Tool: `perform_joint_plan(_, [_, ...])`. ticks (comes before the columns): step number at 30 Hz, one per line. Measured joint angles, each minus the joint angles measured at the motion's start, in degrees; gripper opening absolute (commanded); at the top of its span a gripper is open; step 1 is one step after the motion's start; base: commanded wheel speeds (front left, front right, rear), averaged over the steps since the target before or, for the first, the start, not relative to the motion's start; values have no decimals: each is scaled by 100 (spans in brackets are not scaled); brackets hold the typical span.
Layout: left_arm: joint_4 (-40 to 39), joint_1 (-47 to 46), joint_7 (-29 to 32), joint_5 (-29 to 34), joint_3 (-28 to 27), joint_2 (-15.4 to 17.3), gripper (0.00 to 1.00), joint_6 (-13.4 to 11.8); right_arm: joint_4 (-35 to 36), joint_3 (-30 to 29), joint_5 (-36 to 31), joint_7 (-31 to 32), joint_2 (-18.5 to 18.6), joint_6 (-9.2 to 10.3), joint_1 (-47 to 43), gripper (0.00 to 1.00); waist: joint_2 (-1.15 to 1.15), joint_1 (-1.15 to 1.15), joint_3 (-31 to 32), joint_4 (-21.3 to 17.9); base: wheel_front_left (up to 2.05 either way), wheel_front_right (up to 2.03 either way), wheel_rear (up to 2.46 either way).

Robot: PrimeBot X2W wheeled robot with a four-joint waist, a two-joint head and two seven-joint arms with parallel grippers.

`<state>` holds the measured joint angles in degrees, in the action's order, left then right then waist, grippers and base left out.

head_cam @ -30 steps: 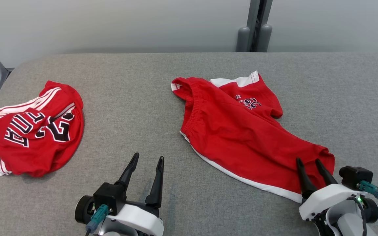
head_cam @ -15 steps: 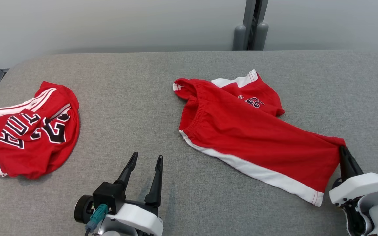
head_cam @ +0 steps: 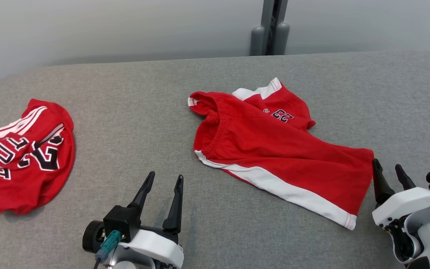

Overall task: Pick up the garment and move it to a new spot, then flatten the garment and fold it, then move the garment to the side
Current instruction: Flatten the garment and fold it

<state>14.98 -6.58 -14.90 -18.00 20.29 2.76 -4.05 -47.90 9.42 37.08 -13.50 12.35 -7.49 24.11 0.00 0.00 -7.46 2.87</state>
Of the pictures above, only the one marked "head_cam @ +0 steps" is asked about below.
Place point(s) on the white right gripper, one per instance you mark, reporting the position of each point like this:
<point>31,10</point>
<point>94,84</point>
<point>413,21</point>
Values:
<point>405,205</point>

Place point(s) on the red jersey white sleeves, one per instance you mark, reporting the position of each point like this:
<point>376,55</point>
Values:
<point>24,186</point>

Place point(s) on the red shorts white side stripes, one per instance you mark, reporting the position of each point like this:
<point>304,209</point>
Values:
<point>274,149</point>

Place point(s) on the grey metal partition post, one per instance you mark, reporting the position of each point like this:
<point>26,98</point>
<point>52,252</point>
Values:
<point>268,15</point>

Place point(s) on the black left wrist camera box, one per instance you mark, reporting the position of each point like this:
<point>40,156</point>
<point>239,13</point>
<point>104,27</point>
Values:
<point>121,222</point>

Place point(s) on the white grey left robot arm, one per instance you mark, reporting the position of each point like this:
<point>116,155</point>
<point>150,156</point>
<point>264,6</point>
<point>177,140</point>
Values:
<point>125,266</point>

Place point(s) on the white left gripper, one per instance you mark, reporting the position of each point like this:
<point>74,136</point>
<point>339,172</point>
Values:
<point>155,248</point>

